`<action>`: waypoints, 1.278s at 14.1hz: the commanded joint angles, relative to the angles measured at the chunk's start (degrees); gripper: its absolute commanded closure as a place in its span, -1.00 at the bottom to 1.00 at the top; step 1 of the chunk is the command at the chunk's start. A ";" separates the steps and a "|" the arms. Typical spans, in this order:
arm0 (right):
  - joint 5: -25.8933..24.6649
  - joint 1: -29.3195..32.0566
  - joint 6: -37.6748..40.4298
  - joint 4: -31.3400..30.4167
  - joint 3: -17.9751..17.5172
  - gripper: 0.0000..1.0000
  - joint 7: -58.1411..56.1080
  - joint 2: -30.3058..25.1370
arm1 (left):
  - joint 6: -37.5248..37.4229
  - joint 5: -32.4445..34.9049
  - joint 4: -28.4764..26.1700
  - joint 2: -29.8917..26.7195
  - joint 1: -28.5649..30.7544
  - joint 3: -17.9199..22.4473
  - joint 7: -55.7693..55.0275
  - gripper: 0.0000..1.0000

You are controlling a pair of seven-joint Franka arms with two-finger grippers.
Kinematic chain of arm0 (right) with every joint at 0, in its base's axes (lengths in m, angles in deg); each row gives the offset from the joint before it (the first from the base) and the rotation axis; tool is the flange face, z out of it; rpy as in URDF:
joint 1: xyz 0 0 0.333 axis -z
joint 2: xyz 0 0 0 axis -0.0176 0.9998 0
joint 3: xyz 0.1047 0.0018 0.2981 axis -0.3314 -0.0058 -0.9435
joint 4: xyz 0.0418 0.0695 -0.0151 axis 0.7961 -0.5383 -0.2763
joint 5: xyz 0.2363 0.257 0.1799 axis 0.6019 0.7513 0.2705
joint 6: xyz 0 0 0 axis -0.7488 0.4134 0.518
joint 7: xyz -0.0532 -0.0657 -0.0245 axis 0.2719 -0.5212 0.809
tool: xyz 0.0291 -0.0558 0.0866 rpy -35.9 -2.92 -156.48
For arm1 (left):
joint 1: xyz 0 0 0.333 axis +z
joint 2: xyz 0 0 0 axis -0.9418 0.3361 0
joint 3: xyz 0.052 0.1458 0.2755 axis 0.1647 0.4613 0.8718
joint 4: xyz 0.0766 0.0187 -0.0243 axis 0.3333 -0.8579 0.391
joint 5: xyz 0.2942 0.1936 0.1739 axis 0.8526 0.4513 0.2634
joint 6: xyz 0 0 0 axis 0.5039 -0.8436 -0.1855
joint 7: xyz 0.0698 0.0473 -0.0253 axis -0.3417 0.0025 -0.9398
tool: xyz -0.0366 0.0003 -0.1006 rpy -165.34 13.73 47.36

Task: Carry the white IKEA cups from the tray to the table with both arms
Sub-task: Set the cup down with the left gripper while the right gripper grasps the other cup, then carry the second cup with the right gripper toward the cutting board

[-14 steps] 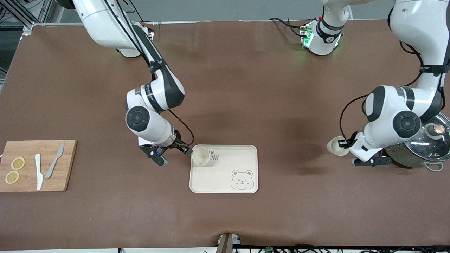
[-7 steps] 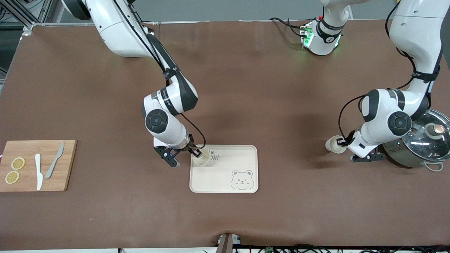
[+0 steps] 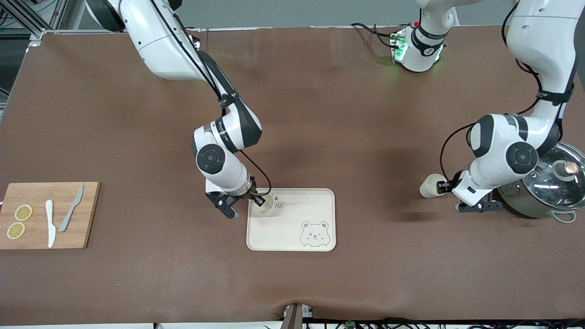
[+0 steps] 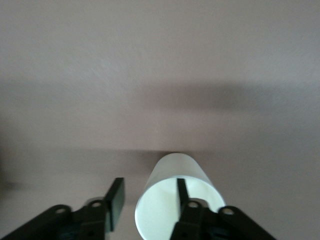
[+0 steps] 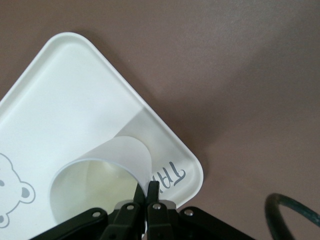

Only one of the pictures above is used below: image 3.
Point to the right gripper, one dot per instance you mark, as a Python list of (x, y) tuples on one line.
[(252, 195)]

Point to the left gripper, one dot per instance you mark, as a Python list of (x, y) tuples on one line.
[(449, 186)]

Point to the white IKEA cup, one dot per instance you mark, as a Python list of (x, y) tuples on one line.
[(265, 209), (429, 186)]

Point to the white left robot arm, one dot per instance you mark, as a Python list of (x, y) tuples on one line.
[(544, 32)]

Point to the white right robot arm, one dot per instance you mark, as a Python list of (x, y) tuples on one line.
[(160, 45)]

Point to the cream bear print tray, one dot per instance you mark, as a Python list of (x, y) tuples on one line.
[(283, 228)]

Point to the sage green electric pot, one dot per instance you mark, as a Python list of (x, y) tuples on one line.
[(530, 208)]

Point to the glass pot lid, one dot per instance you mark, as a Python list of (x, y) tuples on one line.
[(562, 183)]

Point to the brown table cover mat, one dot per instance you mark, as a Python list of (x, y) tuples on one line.
[(320, 114)]

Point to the grey plastic knife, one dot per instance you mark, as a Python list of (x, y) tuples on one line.
[(68, 214)]

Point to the white plastic knife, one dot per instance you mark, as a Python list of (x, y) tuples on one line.
[(50, 224)]

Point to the wooden cutting board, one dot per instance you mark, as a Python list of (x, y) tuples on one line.
[(36, 192)]

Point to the lemon slice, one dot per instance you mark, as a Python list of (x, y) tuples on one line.
[(16, 230), (23, 212)]

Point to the front camera mount bracket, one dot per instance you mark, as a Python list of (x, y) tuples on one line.
[(295, 315)]

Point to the aluminium frame profile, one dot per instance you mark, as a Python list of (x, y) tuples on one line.
[(32, 27)]

